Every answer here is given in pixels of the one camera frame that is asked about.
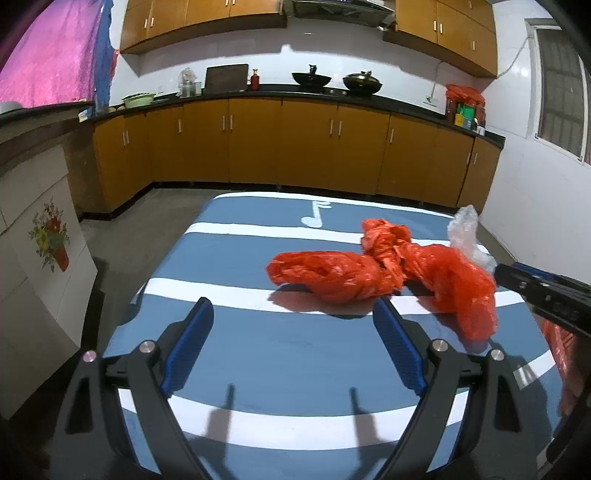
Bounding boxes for black wok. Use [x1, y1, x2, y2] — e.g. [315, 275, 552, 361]
[292, 65, 332, 88]

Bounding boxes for red bag with bottles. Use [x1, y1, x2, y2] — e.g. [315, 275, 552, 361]
[444, 84, 486, 126]

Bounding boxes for knotted orange plastic bag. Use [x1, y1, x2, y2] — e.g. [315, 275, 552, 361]
[360, 219, 498, 341]

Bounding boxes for white tiled flower counter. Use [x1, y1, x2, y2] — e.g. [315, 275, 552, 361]
[0, 104, 100, 421]

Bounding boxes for wooden wall cabinets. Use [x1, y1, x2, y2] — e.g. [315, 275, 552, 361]
[119, 0, 286, 55]
[383, 0, 498, 78]

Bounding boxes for pink curtain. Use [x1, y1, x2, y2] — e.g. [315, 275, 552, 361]
[0, 0, 117, 110]

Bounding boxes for window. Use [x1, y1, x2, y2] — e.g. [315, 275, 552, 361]
[526, 23, 591, 165]

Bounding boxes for dark cutting board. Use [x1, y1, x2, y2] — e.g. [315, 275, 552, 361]
[203, 65, 250, 94]

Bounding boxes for clear plastic bag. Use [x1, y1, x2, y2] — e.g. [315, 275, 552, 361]
[447, 204, 497, 273]

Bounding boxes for black lidded pot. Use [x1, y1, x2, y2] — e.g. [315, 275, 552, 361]
[342, 71, 384, 94]

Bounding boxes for clear bag of jars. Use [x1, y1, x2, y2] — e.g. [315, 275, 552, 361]
[178, 68, 201, 97]

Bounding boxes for wooden base cabinets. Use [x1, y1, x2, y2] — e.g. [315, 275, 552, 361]
[69, 92, 506, 223]

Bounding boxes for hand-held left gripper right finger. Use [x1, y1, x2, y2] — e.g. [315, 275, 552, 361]
[365, 298, 539, 480]

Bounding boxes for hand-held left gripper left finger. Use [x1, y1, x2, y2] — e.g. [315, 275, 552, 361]
[55, 296, 214, 480]

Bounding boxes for twisted orange plastic bag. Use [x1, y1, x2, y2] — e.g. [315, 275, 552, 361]
[267, 250, 403, 304]

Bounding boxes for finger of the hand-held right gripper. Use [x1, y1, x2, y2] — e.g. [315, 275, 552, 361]
[531, 272, 591, 296]
[494, 263, 591, 337]

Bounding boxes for steel range hood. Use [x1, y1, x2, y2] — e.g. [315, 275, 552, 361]
[291, 0, 395, 28]

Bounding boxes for blue striped tablecloth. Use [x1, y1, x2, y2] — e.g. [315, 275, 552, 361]
[99, 191, 565, 480]

